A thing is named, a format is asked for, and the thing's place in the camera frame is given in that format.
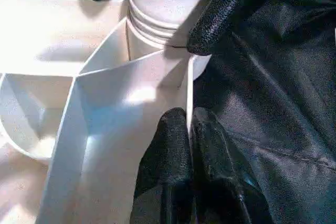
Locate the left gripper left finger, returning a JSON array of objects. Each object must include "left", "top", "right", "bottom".
[{"left": 129, "top": 107, "right": 195, "bottom": 224}]

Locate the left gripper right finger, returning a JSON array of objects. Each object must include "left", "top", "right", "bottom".
[{"left": 190, "top": 106, "right": 275, "bottom": 224}]

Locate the white plastic table top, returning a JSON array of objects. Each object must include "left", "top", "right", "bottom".
[{"left": 0, "top": 0, "right": 213, "bottom": 224}]

